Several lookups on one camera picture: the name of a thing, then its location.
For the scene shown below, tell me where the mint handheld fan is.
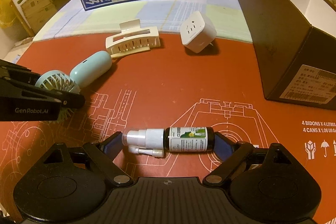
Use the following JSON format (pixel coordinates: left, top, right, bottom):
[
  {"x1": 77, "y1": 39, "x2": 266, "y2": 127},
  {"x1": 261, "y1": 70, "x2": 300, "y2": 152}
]
[{"x1": 35, "y1": 51, "x2": 112, "y2": 123}]

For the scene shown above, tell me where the small spray bottle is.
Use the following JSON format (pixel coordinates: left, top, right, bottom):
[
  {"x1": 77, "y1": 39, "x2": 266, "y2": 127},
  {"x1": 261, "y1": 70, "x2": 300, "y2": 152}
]
[{"x1": 122, "y1": 127, "x2": 215, "y2": 158}]

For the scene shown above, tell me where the cream hair claw clip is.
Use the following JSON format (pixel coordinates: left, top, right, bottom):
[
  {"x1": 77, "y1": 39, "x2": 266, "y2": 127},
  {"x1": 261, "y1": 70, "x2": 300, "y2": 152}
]
[{"x1": 105, "y1": 19, "x2": 161, "y2": 59}]

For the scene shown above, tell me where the white smart plug socket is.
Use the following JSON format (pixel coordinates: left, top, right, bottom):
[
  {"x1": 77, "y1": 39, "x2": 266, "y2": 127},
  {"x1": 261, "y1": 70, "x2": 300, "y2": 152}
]
[{"x1": 179, "y1": 11, "x2": 217, "y2": 53}]

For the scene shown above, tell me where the red Motul cardboard sheet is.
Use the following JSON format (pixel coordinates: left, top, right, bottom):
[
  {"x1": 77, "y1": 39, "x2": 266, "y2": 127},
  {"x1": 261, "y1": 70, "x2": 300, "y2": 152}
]
[{"x1": 0, "y1": 32, "x2": 336, "y2": 224}]

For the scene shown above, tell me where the brown cardboard carton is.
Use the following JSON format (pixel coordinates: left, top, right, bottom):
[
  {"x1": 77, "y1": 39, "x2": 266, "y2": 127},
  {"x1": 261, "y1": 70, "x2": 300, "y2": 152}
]
[{"x1": 10, "y1": 0, "x2": 70, "y2": 37}]

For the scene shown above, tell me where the brown shoe box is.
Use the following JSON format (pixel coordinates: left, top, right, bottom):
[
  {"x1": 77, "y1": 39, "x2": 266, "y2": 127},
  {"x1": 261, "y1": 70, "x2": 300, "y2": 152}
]
[{"x1": 238, "y1": 0, "x2": 335, "y2": 110}]

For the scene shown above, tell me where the pastel checkered tablecloth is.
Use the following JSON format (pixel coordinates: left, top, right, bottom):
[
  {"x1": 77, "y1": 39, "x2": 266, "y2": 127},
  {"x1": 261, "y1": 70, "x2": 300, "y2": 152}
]
[{"x1": 34, "y1": 0, "x2": 252, "y2": 43}]

